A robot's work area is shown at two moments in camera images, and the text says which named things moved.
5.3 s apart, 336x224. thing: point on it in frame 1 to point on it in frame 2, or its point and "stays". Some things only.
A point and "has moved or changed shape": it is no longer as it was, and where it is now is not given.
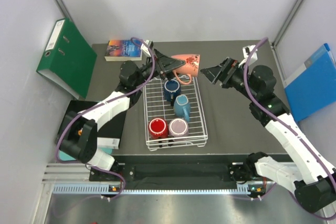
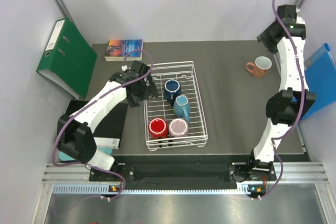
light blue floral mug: [181, 107] stays
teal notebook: [64, 156] stays
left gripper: [164, 65] to [150, 92]
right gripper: [234, 66] to [263, 38]
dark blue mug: [171, 89] stays
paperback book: [122, 50] stays
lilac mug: [178, 128] stays
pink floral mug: [190, 67] has moved or changed shape
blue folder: [313, 88] stays
